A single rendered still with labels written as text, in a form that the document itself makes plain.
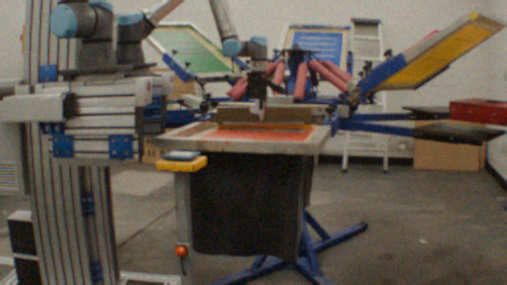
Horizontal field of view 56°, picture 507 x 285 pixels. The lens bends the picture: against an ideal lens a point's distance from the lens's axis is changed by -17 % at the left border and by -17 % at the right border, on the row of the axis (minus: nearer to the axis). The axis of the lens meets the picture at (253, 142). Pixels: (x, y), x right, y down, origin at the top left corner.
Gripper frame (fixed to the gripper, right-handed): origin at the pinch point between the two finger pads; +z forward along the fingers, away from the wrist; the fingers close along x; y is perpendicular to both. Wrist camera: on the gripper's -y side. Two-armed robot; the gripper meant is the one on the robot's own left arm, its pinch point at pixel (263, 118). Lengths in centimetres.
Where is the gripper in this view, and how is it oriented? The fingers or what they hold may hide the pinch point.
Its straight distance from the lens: 239.7
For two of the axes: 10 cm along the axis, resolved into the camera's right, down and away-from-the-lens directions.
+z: 0.0, 9.9, 1.6
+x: -2.3, 1.5, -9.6
